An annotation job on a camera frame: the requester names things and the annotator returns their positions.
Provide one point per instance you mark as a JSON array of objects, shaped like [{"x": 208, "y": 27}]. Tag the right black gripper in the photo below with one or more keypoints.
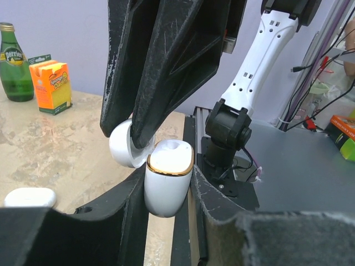
[{"x": 183, "y": 54}]

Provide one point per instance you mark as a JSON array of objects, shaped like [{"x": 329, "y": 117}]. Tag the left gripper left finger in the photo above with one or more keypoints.
[{"x": 109, "y": 230}]

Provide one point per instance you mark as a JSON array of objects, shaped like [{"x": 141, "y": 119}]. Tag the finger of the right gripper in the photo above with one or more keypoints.
[{"x": 130, "y": 27}]

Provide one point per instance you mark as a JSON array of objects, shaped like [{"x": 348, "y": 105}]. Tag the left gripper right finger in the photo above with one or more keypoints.
[{"x": 297, "y": 238}]

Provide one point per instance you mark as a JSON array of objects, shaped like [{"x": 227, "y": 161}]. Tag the white gold-rimmed charging case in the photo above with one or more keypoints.
[{"x": 168, "y": 168}]

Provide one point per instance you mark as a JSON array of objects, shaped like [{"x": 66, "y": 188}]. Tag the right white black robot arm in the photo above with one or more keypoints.
[{"x": 228, "y": 124}]

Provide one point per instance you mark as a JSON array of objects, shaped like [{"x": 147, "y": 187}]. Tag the orange sponge pack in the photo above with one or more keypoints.
[{"x": 51, "y": 82}]

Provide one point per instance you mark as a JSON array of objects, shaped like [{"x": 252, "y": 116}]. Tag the green Perrier bottle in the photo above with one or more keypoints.
[{"x": 15, "y": 75}]

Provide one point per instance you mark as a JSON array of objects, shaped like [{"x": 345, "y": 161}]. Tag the orange green box background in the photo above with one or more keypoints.
[{"x": 341, "y": 131}]

